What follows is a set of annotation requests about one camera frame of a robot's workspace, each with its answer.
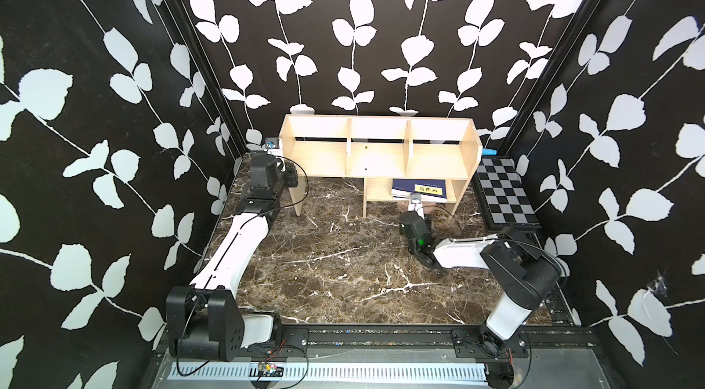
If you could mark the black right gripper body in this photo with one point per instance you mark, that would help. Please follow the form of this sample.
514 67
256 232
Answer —
413 249

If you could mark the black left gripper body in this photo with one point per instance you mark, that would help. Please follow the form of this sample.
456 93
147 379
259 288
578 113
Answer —
285 179

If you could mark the light wooden bookshelf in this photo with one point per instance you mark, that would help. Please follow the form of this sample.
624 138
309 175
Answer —
382 149

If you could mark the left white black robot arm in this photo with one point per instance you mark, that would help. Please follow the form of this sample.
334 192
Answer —
204 321

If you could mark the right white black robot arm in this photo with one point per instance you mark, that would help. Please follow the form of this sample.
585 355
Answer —
525 272

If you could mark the dark blue book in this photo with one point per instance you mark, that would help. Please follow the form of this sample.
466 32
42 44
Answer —
429 190

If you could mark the black white chessboard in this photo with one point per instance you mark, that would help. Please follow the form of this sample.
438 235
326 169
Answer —
501 197

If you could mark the small green circuit board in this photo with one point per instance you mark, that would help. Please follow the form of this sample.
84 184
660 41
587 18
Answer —
269 370

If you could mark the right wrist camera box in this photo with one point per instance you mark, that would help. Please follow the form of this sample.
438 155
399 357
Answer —
416 205

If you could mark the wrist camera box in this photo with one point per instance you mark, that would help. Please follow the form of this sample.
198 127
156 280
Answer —
273 146
416 205

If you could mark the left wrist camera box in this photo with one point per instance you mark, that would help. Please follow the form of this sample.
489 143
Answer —
273 146

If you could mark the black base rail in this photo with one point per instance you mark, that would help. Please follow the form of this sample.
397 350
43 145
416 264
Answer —
463 341

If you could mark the white slotted cable duct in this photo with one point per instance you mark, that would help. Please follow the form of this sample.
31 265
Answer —
399 373

